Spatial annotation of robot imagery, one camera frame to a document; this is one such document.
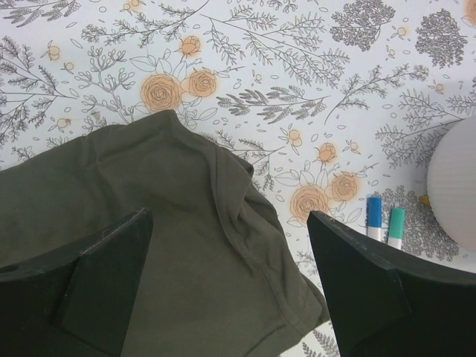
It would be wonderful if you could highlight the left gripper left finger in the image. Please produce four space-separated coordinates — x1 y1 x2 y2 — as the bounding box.
1 209 153 356

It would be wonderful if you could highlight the teal capped marker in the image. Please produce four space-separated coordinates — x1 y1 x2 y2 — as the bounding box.
387 208 405 250

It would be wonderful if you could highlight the white round organizer container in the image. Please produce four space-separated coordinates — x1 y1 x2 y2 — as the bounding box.
427 117 475 251

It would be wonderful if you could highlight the floral table mat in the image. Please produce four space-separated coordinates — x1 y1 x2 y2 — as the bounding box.
1 1 475 356

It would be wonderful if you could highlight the blue capped marker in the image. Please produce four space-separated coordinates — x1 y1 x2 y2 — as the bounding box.
367 196 383 242

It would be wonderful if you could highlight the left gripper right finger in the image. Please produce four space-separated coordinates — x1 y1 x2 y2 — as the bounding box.
307 211 475 356

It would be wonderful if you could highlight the dark green cloth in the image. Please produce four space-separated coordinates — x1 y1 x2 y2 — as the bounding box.
1 110 329 356

